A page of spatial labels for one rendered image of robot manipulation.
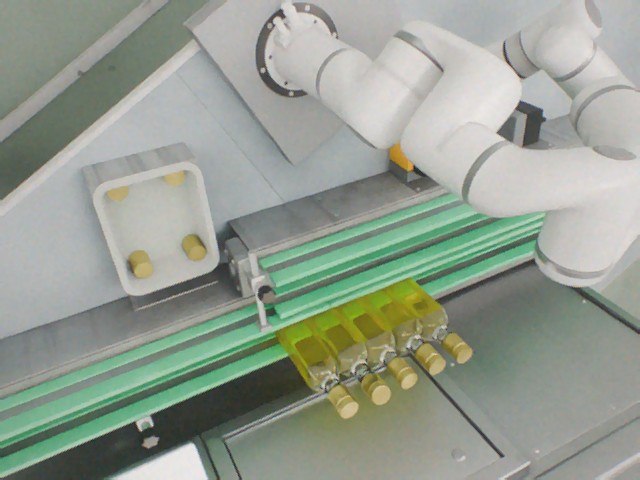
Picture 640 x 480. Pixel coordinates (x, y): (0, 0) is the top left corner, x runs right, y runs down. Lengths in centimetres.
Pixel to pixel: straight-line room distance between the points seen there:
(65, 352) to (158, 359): 16
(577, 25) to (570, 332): 68
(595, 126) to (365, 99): 28
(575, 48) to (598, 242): 36
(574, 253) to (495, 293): 76
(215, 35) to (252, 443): 70
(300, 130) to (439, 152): 44
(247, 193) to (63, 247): 34
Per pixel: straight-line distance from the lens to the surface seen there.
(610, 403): 124
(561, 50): 93
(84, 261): 111
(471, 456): 106
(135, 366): 104
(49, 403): 104
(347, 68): 82
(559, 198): 61
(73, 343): 110
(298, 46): 93
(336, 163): 118
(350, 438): 107
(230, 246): 105
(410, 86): 76
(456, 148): 67
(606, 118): 78
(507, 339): 131
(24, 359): 111
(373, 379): 95
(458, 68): 71
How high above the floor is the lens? 169
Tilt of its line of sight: 48 degrees down
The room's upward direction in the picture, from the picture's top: 136 degrees clockwise
